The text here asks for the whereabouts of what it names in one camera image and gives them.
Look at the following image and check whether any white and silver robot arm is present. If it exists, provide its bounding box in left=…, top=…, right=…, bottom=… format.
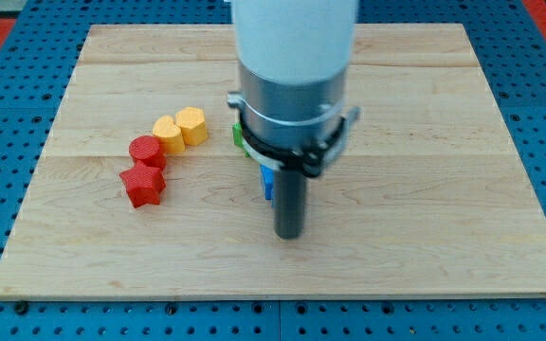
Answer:
left=231, top=0, right=358, bottom=149

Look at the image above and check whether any red circle block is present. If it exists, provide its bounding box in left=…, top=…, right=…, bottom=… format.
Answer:
left=128, top=135, right=167, bottom=170

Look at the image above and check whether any light wooden board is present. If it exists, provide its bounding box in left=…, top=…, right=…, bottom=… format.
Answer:
left=0, top=24, right=546, bottom=301

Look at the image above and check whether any blue block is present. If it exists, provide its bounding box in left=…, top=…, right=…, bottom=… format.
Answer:
left=260, top=165, right=274, bottom=201

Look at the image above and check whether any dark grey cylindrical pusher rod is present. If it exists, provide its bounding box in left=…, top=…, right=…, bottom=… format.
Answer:
left=272, top=170, right=307, bottom=240

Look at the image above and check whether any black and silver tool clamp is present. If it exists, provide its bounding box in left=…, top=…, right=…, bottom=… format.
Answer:
left=227, top=92, right=360, bottom=178

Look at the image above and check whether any green block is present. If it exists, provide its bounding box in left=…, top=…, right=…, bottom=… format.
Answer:
left=232, top=121, right=249, bottom=157

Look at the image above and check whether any yellow hexagon block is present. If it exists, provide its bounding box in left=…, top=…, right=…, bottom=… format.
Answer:
left=175, top=107, right=209, bottom=146

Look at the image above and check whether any yellow heart block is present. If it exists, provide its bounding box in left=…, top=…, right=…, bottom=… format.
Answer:
left=152, top=116, right=186, bottom=154

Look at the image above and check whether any red star block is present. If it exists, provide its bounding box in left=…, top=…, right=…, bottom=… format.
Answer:
left=119, top=161, right=166, bottom=208

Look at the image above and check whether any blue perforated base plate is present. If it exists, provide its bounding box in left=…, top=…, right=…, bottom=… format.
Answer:
left=0, top=0, right=546, bottom=340

